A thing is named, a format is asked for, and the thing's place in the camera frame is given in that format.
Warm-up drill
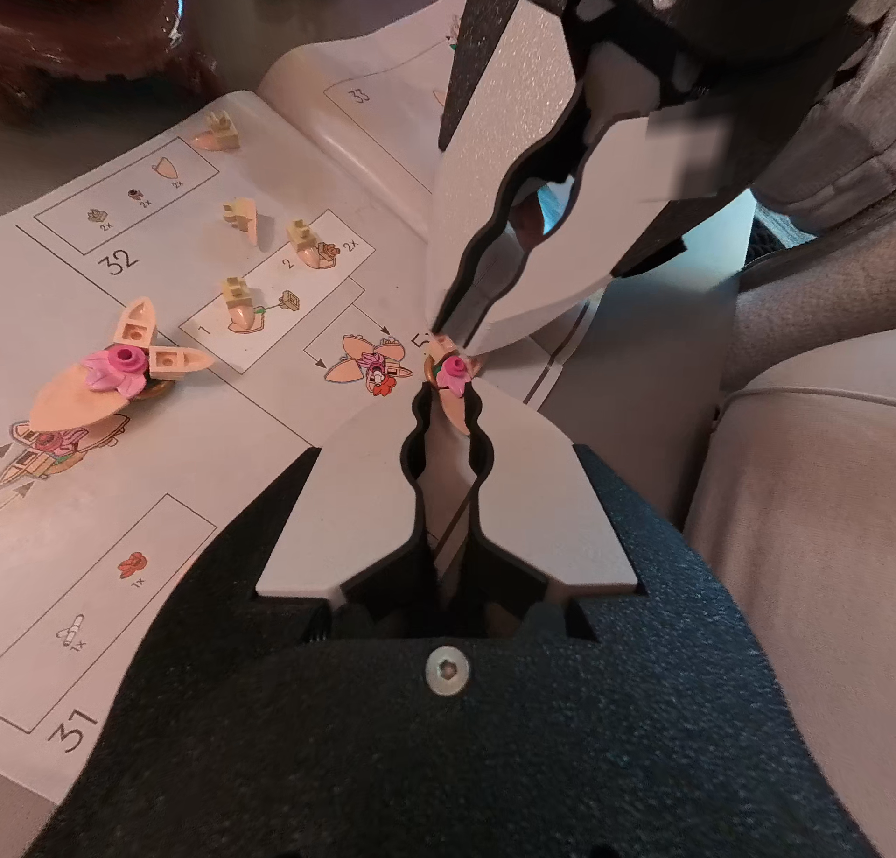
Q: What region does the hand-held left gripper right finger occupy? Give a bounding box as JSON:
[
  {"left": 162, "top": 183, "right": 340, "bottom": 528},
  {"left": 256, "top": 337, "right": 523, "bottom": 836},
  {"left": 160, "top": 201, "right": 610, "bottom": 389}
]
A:
[{"left": 465, "top": 375, "right": 639, "bottom": 596}]

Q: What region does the open instruction booklet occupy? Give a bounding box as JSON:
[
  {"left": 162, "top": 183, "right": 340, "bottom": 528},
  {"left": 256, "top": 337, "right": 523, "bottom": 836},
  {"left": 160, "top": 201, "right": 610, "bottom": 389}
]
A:
[{"left": 0, "top": 0, "right": 603, "bottom": 803}]

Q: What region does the half-built peach pink flower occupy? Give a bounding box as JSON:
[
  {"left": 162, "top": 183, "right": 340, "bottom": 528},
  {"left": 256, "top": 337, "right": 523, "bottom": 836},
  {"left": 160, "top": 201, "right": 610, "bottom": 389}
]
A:
[{"left": 24, "top": 296, "right": 217, "bottom": 433}]

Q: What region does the grey desk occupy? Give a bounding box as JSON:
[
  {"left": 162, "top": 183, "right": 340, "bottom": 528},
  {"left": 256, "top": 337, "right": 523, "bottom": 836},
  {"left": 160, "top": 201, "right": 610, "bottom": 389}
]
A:
[{"left": 0, "top": 0, "right": 739, "bottom": 858}]

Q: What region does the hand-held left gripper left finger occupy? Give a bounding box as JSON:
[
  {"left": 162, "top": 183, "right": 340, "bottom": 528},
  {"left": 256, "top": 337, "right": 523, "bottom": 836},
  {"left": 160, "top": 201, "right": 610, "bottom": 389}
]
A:
[{"left": 255, "top": 380, "right": 431, "bottom": 601}]

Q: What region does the peach petal with tan clip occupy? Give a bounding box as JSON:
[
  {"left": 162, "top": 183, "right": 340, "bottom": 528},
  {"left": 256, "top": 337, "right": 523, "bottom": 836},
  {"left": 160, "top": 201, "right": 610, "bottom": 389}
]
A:
[
  {"left": 287, "top": 219, "right": 326, "bottom": 265},
  {"left": 223, "top": 196, "right": 261, "bottom": 250},
  {"left": 219, "top": 277, "right": 256, "bottom": 334},
  {"left": 190, "top": 111, "right": 241, "bottom": 152}
]

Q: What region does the small pink peach brick flower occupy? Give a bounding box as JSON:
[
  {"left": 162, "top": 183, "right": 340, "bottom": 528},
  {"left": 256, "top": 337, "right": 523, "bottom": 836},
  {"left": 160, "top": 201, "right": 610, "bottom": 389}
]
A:
[{"left": 423, "top": 343, "right": 489, "bottom": 440}]

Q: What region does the white drawstring cord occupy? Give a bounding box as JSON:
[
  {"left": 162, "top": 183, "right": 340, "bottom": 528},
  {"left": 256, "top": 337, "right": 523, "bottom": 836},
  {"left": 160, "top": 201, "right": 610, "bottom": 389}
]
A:
[{"left": 714, "top": 380, "right": 896, "bottom": 407}]

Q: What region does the person's right hand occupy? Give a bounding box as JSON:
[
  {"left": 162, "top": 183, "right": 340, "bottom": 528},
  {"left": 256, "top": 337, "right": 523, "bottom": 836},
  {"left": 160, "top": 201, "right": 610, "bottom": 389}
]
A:
[{"left": 514, "top": 184, "right": 548, "bottom": 239}]

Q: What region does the person's torso and lap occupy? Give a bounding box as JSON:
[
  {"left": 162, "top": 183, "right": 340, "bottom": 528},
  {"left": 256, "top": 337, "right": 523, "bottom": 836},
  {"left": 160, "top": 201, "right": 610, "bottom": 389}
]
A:
[{"left": 685, "top": 231, "right": 896, "bottom": 858}]

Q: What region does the person's right forearm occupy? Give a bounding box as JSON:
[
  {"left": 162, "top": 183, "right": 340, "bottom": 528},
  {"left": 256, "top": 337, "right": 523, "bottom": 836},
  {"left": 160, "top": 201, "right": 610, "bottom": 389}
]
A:
[{"left": 752, "top": 0, "right": 896, "bottom": 236}]

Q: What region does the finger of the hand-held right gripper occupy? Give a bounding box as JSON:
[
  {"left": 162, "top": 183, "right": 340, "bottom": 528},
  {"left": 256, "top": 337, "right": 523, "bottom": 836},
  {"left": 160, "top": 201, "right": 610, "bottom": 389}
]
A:
[
  {"left": 465, "top": 117, "right": 674, "bottom": 356},
  {"left": 427, "top": 0, "right": 588, "bottom": 335}
]

